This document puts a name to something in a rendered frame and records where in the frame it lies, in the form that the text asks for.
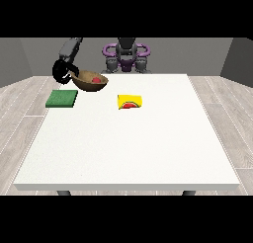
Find green square pad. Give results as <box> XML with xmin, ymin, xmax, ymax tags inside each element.
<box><xmin>44</xmin><ymin>89</ymin><xmax>79</xmax><ymax>109</ymax></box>

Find brown wooden bowl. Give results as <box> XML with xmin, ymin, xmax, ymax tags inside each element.
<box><xmin>70</xmin><ymin>69</ymin><xmax>110</xmax><ymax>93</ymax></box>

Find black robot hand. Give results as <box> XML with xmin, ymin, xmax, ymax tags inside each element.
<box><xmin>51</xmin><ymin>57</ymin><xmax>80</xmax><ymax>86</ymax></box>

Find grey robot trunk purple rings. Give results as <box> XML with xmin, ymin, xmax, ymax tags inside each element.
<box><xmin>101</xmin><ymin>38</ymin><xmax>153</xmax><ymax>75</ymax></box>

